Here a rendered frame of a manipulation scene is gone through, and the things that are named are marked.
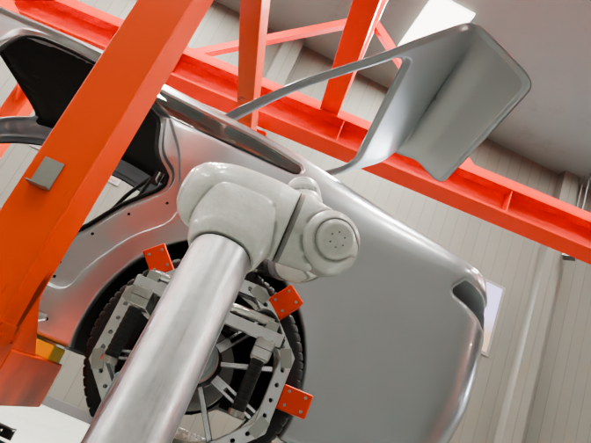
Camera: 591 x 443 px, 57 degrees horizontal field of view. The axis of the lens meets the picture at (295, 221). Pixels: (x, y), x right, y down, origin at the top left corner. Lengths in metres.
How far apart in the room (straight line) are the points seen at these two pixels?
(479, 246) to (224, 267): 8.56
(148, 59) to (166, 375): 1.25
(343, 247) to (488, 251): 8.51
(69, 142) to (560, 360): 8.82
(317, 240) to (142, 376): 0.34
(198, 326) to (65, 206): 0.93
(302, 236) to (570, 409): 9.03
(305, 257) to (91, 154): 0.93
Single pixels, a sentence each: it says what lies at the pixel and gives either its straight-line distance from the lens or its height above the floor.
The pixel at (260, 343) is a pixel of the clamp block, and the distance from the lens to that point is 1.43.
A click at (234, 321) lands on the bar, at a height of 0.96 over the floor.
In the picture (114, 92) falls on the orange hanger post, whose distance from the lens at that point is 1.77.
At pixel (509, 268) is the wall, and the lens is 9.50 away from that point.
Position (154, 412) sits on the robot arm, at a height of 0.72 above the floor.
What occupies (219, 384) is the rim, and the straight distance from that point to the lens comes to 1.74.
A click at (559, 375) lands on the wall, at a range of 9.72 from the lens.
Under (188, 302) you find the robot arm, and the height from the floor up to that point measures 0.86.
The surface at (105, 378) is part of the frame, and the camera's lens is 1.67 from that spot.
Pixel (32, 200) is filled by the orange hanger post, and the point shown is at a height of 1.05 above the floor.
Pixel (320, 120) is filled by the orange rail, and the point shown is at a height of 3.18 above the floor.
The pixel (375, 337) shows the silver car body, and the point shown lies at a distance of 2.08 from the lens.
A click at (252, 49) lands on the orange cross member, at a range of 3.30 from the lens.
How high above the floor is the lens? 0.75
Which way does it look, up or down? 20 degrees up
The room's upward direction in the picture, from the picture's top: 23 degrees clockwise
